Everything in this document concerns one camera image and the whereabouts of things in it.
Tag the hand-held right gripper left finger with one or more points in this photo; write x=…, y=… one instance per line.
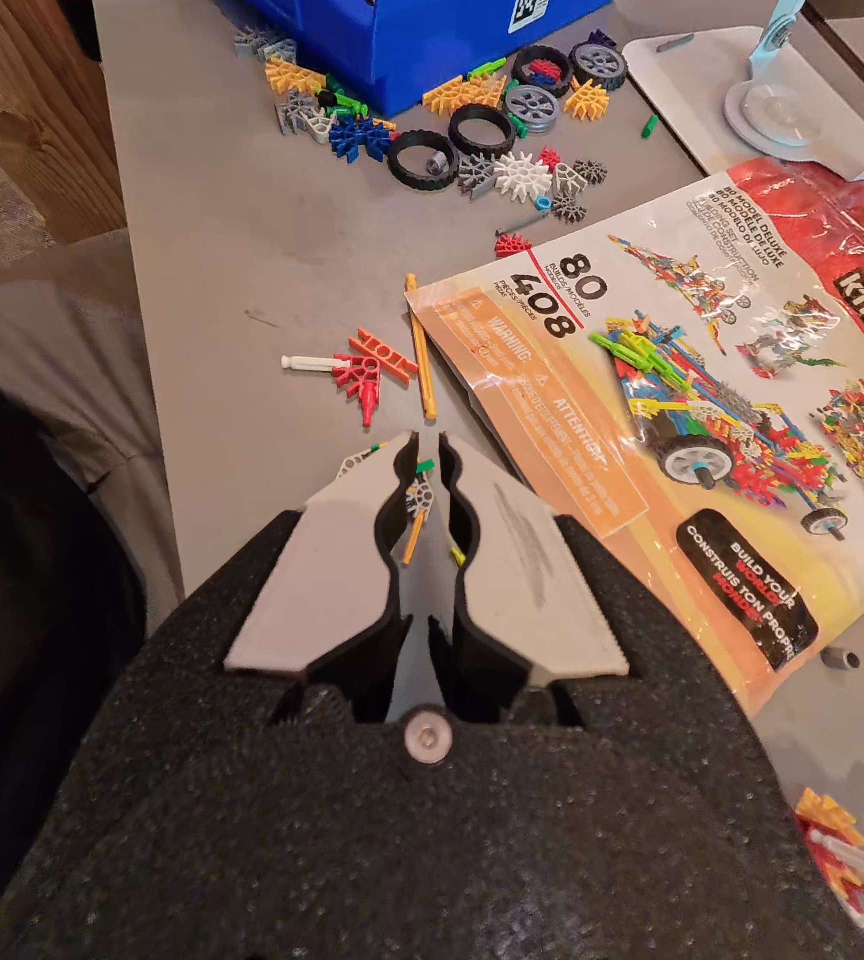
x=312, y=592

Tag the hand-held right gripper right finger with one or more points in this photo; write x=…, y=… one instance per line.
x=537, y=592

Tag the short yellow rod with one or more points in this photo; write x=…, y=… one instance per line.
x=413, y=538

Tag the small multicolour toy assembly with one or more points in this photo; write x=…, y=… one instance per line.
x=420, y=491

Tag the construction toy set plastic bag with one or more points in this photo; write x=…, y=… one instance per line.
x=552, y=420

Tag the red fan connector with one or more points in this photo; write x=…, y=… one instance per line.
x=360, y=382

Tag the white toy rod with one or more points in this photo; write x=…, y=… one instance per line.
x=312, y=363

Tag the orange ladder connector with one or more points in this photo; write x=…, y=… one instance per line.
x=383, y=354

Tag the long yellow rod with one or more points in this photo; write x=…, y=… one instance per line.
x=420, y=352

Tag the person's black top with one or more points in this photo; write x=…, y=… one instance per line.
x=26, y=637

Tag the small grey spacer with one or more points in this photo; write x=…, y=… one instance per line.
x=439, y=160
x=841, y=658

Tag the red half-round connector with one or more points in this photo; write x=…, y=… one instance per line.
x=513, y=244

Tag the thin grey rod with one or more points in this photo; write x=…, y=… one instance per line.
x=522, y=223

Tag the red yellow connector toy assembly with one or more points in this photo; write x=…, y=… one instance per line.
x=844, y=862

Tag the white snowflake connector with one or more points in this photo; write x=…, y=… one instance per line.
x=522, y=176

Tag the black toy tyre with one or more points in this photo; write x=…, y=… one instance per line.
x=402, y=146
x=462, y=124
x=522, y=56

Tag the short green rod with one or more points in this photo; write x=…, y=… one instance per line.
x=649, y=126

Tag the grey wheel hub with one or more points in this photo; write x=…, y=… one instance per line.
x=531, y=107

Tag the yellow snowflake connector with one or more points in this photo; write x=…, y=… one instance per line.
x=585, y=100

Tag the pile of toy connectors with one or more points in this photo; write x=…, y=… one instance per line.
x=293, y=75

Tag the white adjustable book stand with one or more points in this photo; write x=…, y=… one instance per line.
x=694, y=90

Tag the large blue plastic bin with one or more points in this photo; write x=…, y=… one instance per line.
x=439, y=45

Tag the wooden cabinet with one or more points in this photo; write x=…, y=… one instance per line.
x=26, y=112

